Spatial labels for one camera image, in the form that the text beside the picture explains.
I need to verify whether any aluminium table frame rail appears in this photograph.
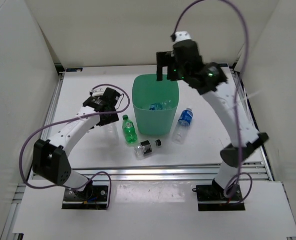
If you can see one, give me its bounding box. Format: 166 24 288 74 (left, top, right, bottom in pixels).
0 64 296 240

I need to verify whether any green soda bottle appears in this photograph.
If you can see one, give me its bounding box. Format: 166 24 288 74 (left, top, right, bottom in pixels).
122 114 138 144

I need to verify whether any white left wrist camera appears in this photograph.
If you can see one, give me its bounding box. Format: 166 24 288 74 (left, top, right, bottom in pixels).
89 87 105 97

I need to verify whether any blue table corner sticker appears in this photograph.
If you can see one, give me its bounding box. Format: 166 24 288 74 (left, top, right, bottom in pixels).
65 67 83 73

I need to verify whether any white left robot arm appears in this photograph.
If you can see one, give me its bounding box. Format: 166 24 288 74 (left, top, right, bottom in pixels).
32 87 121 201

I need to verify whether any green plastic bin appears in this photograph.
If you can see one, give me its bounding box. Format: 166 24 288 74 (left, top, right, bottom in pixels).
132 74 179 136

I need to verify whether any dark blue label bottle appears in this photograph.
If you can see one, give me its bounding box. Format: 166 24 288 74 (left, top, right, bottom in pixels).
172 107 193 145

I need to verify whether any light blue label water bottle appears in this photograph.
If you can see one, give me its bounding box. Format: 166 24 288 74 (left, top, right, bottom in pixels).
149 100 172 111

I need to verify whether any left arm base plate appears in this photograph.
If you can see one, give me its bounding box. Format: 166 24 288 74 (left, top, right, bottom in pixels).
61 183 110 210

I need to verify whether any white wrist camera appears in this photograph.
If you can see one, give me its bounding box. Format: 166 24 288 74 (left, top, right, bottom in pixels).
89 87 105 97
170 31 191 43

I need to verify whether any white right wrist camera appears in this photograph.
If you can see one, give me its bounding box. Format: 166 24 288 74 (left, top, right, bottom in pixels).
170 31 191 43

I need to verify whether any black label small bottle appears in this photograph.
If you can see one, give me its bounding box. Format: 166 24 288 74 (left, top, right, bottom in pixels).
134 139 162 159

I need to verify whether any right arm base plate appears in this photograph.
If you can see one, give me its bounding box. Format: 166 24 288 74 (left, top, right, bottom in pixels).
192 185 245 212

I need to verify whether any clear unlabelled plastic bottle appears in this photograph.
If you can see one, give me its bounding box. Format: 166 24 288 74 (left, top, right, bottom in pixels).
105 123 119 146

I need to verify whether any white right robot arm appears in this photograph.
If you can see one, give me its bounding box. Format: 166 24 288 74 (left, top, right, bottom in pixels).
156 39 269 200

